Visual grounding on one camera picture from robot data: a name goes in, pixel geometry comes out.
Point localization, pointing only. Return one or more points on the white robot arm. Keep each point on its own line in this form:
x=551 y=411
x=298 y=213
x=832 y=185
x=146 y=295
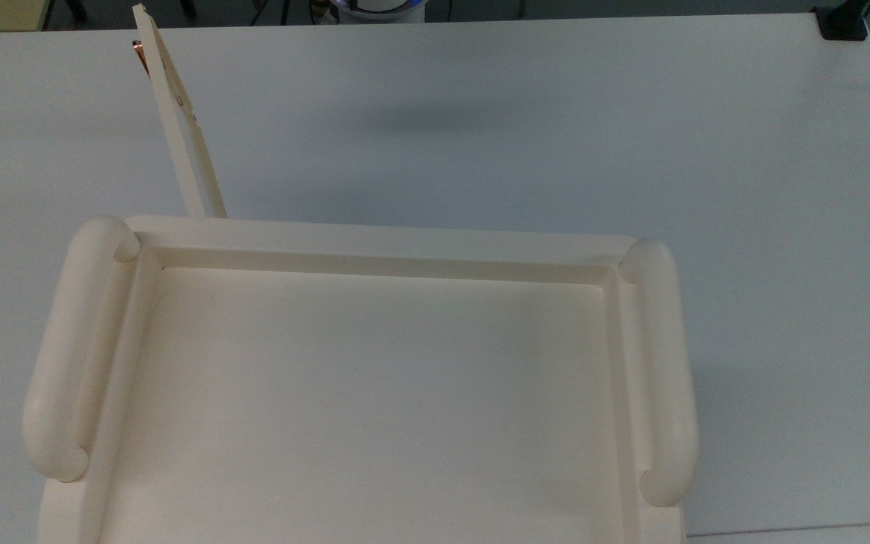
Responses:
x=378 y=9

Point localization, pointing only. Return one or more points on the black table clamp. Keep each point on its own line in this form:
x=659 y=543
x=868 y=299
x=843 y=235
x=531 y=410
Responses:
x=843 y=23

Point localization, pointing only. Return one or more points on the cream plastic cabinet body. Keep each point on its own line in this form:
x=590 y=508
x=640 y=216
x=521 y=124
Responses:
x=374 y=393

